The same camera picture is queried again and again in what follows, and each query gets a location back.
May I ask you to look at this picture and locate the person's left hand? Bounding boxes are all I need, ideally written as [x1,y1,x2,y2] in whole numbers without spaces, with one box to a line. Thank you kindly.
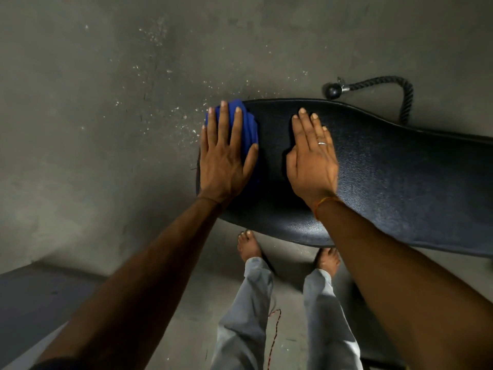
[198,100,259,208]

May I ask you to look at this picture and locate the person's right hand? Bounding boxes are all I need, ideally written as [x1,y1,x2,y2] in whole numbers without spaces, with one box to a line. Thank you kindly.
[286,108,339,208]

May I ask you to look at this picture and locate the blue cleaning cloth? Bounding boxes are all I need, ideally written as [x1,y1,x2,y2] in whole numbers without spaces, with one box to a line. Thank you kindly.
[204,99,263,189]

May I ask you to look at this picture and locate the person's left forearm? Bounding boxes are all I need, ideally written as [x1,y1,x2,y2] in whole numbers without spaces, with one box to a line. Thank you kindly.
[36,197,224,370]

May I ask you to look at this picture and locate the person's right forearm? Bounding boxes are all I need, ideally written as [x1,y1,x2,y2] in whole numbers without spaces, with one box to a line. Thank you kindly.
[314,197,493,370]

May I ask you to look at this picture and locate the orange thread wristband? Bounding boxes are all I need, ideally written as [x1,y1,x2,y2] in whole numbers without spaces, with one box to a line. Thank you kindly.
[313,196,343,221]

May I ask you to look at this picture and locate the black padded bench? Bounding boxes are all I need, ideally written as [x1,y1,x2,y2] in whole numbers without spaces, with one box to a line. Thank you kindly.
[196,98,493,259]

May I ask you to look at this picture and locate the person's left foot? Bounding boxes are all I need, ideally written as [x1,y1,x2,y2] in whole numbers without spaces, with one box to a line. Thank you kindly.
[237,230,263,264]

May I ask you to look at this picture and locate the person's foot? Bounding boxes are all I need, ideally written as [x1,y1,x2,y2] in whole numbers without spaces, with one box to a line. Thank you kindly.
[237,230,263,264]
[315,247,341,278]

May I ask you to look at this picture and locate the person's right foot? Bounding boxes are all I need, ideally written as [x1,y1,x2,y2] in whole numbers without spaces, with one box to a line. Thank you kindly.
[315,247,341,278]

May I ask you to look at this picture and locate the grey trousers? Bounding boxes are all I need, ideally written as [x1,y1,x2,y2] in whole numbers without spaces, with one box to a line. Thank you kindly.
[210,257,363,370]

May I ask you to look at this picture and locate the dark grey floor mat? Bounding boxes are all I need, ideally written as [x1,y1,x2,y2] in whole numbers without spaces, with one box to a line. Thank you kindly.
[0,261,109,369]

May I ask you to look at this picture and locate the dark shirt sleeve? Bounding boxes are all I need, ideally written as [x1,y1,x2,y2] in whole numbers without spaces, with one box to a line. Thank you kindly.
[30,356,91,370]

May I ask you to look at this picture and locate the black rope handle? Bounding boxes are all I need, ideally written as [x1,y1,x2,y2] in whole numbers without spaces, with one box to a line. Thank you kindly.
[322,76,414,126]

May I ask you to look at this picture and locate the red string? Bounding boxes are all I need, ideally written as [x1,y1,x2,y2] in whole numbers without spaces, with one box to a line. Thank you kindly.
[267,308,282,370]

